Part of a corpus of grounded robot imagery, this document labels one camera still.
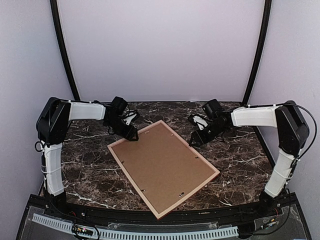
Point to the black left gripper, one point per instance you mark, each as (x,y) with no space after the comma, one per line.
(128,134)

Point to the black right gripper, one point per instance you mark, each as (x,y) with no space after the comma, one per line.
(200,139)

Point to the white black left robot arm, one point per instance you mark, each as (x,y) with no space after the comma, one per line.
(53,124)

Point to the black corner post right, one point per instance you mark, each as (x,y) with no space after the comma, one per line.
(259,51)

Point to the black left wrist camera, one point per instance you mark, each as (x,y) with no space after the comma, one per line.
(119,104)

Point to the brown cardboard backing board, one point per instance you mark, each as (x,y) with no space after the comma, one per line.
(162,165)

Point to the black table edge rail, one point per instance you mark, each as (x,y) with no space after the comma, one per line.
(284,221)

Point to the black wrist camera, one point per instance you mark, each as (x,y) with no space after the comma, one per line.
(212,109)
(119,104)

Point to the black corner post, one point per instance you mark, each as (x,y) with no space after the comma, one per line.
(63,50)
(259,51)

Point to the black corner post left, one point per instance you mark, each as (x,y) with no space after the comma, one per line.
(63,50)

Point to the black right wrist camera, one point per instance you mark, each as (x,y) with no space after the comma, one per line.
(212,109)

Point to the light wooden picture frame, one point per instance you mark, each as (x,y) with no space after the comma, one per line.
(160,216)

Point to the grey slotted cable duct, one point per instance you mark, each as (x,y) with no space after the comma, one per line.
(119,231)

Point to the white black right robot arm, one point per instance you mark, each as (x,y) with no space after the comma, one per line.
(292,129)

